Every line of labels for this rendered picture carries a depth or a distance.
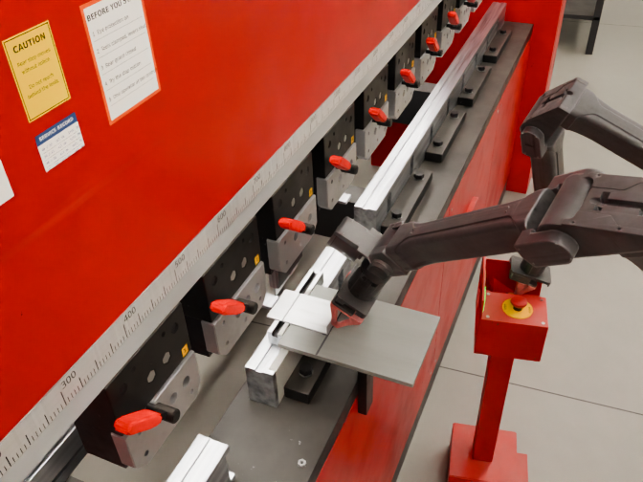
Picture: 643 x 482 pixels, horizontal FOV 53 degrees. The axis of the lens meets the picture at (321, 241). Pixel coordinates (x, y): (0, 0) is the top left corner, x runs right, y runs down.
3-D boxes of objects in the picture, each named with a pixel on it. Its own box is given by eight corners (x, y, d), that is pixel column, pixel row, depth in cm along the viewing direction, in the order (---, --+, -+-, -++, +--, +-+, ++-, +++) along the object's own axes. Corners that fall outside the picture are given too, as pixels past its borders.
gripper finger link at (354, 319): (314, 323, 122) (334, 295, 116) (329, 299, 127) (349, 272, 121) (344, 343, 122) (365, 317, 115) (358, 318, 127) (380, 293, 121)
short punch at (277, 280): (280, 297, 120) (276, 257, 114) (270, 295, 120) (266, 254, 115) (302, 265, 127) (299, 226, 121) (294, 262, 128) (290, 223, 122)
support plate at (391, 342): (412, 387, 113) (412, 384, 113) (277, 347, 122) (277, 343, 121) (440, 320, 126) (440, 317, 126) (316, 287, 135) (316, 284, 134)
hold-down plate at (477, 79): (472, 107, 224) (473, 98, 222) (456, 104, 225) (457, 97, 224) (490, 74, 245) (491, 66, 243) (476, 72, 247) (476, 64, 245)
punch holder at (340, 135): (327, 215, 124) (325, 138, 113) (287, 206, 126) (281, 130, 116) (356, 176, 134) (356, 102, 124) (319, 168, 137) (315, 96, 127)
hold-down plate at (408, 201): (400, 239, 166) (400, 230, 164) (380, 234, 168) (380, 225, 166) (432, 180, 188) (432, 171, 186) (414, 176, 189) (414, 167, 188)
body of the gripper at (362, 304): (332, 300, 116) (349, 277, 111) (353, 267, 124) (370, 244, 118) (362, 321, 116) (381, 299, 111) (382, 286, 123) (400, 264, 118)
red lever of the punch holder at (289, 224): (294, 219, 98) (316, 225, 107) (270, 213, 99) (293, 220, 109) (291, 230, 98) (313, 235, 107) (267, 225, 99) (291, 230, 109)
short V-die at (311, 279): (282, 346, 125) (281, 335, 123) (268, 342, 126) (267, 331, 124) (323, 282, 139) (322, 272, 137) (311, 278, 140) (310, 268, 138)
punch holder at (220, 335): (221, 363, 95) (205, 277, 85) (171, 347, 98) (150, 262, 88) (268, 298, 106) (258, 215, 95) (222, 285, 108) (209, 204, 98)
